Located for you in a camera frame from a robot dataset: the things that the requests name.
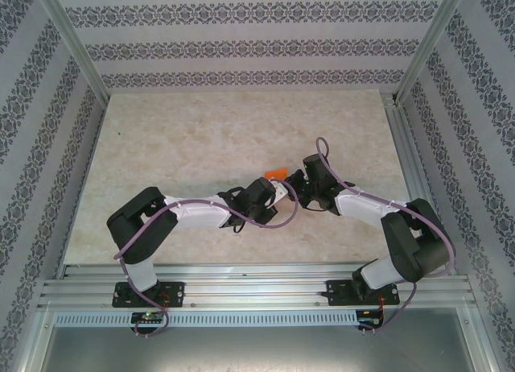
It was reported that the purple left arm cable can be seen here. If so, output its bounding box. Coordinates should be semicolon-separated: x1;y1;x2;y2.
114;180;299;339

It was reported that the aluminium mounting rail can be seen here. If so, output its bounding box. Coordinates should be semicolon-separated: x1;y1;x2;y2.
38;262;472;309

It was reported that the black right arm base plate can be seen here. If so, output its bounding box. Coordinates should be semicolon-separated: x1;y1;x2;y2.
325;279;403;308

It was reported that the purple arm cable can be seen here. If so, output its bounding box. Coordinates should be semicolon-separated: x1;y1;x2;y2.
315;136;455;335
114;180;299;339

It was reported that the aluminium side rail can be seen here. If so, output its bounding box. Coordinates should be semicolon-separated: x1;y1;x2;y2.
380;92;458;276

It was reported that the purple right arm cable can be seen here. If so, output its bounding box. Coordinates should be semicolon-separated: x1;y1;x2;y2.
315;136;455;335

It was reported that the aluminium frame post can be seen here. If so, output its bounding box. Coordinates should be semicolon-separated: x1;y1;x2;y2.
393;0;472;105
32;0;112;105
458;307;504;372
11;307;56;372

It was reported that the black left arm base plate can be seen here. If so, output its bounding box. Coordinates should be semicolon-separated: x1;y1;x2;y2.
111;281;186;308

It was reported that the grey metal panel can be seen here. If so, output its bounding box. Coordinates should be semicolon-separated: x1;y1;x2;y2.
38;325;492;372

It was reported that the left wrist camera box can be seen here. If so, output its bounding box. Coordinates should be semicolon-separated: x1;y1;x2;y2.
270;180;289;205

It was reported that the slotted grey cable duct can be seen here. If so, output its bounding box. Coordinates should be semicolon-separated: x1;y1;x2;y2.
53;310;360;328

